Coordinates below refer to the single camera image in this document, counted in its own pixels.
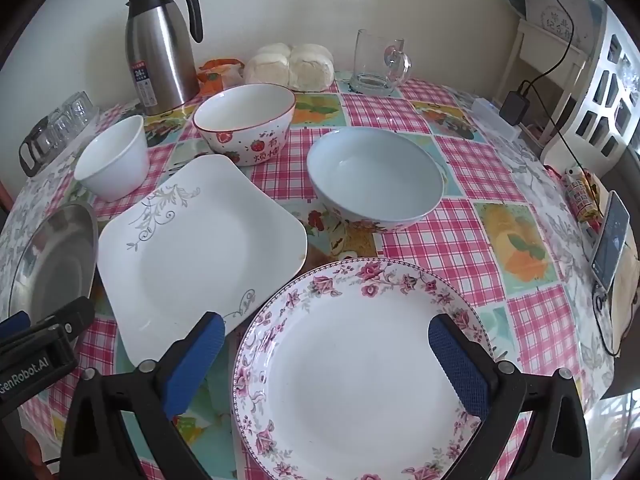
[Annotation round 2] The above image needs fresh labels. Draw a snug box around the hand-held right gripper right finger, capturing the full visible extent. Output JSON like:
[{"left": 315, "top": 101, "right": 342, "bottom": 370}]
[{"left": 427, "top": 313, "right": 592, "bottom": 480}]

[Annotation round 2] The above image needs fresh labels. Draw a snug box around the small white bowl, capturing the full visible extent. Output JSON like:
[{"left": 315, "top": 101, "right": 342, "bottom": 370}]
[{"left": 74, "top": 115, "right": 151, "bottom": 203}]

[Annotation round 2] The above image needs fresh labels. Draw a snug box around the black charger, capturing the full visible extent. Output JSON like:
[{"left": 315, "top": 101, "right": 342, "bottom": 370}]
[{"left": 501, "top": 89, "right": 531, "bottom": 126}]

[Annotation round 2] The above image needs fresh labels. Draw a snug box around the strawberry print bowl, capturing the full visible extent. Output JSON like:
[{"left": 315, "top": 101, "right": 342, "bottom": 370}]
[{"left": 193, "top": 83, "right": 297, "bottom": 167}]

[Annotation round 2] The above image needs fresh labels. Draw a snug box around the pink checked tablecloth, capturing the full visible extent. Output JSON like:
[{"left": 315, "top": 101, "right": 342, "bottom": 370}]
[{"left": 0, "top": 70, "right": 618, "bottom": 480}]

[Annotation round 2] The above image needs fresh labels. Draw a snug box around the square white plate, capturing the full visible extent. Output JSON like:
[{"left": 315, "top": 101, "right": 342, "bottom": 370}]
[{"left": 97, "top": 154, "right": 308, "bottom": 367}]

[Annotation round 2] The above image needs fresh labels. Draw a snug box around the white wooden shelf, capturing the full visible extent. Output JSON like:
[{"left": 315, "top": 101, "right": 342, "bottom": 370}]
[{"left": 492, "top": 17, "right": 588, "bottom": 161}]

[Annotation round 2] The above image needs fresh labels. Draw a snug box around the white power strip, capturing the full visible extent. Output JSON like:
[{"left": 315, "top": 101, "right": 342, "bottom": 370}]
[{"left": 471, "top": 97, "right": 523, "bottom": 141}]

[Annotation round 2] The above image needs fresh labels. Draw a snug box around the clear glass mug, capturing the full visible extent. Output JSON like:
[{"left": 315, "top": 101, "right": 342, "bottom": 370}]
[{"left": 349, "top": 29, "right": 413, "bottom": 96}]

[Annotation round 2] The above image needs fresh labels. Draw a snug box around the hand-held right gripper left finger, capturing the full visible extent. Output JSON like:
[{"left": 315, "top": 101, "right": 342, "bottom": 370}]
[{"left": 60, "top": 311, "right": 227, "bottom": 480}]

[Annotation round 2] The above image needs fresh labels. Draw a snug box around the stainless steel basin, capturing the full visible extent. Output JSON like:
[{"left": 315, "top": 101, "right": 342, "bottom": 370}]
[{"left": 7, "top": 202, "right": 99, "bottom": 328}]

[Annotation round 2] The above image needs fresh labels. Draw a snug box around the orange snack packet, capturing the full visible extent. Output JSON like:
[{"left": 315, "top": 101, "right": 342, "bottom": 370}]
[{"left": 196, "top": 57, "right": 246, "bottom": 95}]

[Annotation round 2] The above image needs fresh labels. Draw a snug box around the clear glass cup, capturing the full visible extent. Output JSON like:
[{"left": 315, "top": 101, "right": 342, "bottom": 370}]
[
  {"left": 47, "top": 105, "right": 81, "bottom": 144},
  {"left": 65, "top": 91, "right": 101, "bottom": 127}
]

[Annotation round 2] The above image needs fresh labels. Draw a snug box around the bag of white steamed buns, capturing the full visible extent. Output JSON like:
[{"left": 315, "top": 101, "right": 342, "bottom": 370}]
[{"left": 243, "top": 42, "right": 335, "bottom": 92}]

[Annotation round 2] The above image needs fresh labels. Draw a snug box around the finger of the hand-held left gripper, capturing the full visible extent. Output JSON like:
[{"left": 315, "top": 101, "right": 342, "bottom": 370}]
[
  {"left": 27, "top": 296, "right": 97, "bottom": 348},
  {"left": 0, "top": 310, "right": 31, "bottom": 342}
]

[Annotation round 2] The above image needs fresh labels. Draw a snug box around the round floral plate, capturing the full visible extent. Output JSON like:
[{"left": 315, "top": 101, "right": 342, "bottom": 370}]
[{"left": 231, "top": 257, "right": 493, "bottom": 480}]

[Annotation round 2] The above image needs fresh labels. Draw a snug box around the beige bag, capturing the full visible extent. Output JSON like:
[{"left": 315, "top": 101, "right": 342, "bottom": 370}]
[{"left": 607, "top": 250, "right": 640, "bottom": 342}]

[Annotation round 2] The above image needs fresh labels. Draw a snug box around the stainless steel thermos jug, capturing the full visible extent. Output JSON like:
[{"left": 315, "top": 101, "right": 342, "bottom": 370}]
[{"left": 125, "top": 0, "right": 204, "bottom": 117}]

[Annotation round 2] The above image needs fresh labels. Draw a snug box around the white lattice chair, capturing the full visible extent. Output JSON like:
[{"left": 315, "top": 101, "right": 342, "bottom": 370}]
[{"left": 542, "top": 7, "right": 640, "bottom": 177}]

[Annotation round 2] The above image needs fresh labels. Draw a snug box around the smartphone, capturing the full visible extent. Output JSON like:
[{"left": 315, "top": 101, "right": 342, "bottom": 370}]
[{"left": 590, "top": 191, "right": 632, "bottom": 292}]

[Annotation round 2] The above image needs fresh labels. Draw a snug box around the grey paper bag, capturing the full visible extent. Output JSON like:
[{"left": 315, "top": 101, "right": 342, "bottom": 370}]
[{"left": 525, "top": 0, "right": 598, "bottom": 52}]

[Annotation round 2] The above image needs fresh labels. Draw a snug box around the large light blue bowl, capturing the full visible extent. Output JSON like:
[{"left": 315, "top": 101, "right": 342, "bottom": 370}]
[{"left": 306, "top": 126, "right": 445, "bottom": 233}]

